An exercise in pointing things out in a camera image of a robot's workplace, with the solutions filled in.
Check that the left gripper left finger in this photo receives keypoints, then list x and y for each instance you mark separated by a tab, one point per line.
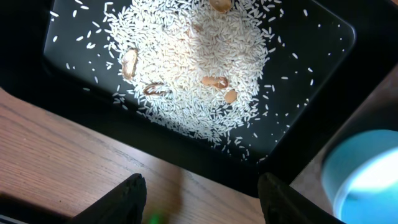
122	205

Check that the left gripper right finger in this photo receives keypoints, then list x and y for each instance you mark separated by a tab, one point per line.
281	204

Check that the light blue bowl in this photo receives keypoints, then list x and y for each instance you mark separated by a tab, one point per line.
359	177

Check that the rice food scraps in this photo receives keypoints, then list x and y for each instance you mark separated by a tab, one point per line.
236	80

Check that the black waste tray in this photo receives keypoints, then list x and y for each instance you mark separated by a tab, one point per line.
311	109

